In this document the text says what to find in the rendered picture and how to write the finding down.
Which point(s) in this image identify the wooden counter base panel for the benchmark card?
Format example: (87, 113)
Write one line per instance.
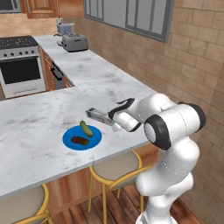
(73, 189)

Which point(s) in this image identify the grey framed window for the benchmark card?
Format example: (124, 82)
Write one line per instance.
(128, 14)

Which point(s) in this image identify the wooden base cabinet run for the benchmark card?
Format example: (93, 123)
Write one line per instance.
(46, 70)

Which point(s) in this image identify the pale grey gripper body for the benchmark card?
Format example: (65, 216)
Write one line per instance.
(99, 115)

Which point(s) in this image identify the brown sweet potato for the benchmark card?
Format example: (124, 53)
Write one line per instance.
(80, 141)

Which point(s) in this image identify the silver toaster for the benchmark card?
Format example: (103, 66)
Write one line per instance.
(74, 42)

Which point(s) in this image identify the blue round plate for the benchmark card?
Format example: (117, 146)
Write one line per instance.
(70, 144)

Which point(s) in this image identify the silver stove with oven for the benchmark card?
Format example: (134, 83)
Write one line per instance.
(20, 70)

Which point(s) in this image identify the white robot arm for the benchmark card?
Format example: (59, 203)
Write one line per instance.
(175, 163)

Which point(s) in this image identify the green cucumber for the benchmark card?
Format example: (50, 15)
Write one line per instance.
(86, 129)

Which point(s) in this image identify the silver microwave oven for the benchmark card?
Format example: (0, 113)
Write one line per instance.
(8, 5)

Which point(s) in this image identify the wooden wall cabinet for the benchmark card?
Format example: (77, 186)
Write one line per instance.
(43, 8)

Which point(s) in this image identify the white and blue countertop appliance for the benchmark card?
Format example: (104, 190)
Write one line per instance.
(65, 28)

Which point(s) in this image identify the yellow stool with beige seat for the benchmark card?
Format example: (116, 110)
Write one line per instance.
(116, 167)
(20, 204)

